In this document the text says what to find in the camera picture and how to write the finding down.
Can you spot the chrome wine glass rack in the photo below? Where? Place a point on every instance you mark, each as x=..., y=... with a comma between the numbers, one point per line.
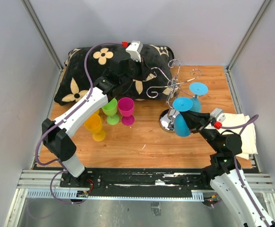
x=173, y=88

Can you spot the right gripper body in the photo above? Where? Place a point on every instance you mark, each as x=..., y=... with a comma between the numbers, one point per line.
x=209, y=134

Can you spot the white folded cloth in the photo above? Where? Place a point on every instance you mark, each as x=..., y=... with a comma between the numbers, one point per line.
x=248, y=136

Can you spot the yellow plastic goblet front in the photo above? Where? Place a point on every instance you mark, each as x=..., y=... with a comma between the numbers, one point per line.
x=94, y=125

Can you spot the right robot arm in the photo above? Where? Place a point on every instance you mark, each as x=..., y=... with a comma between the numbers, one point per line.
x=225, y=175

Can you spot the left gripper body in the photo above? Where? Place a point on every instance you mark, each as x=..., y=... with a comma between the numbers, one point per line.
x=136, y=70

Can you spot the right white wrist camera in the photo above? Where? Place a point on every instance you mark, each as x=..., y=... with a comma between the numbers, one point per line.
x=217, y=116

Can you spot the blue plastic goblet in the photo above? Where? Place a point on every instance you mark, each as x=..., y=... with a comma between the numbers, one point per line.
x=197, y=89
x=181, y=104

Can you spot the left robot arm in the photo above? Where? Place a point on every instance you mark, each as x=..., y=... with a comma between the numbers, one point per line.
x=57, y=134

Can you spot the black floral plush pillow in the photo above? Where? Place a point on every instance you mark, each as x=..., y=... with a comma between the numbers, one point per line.
x=83, y=64

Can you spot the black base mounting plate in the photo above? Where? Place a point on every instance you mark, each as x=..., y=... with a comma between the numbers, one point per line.
x=138, y=182

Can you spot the magenta plastic goblet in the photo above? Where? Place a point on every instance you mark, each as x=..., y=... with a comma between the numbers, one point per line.
x=126, y=108

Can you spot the aluminium frame post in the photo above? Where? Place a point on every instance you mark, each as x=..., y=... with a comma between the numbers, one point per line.
x=251, y=29
x=42, y=33

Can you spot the green plastic goblet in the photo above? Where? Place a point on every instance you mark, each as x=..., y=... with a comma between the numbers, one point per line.
x=110, y=110

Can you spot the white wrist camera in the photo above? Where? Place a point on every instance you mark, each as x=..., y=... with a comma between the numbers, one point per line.
x=134, y=50
x=217, y=116

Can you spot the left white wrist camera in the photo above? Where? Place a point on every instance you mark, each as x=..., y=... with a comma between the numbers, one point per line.
x=134, y=50

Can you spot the right aluminium frame post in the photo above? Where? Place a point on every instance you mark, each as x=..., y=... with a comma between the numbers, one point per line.
x=251, y=29

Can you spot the left aluminium frame post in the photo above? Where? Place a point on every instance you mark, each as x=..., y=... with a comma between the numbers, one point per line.
x=42, y=33

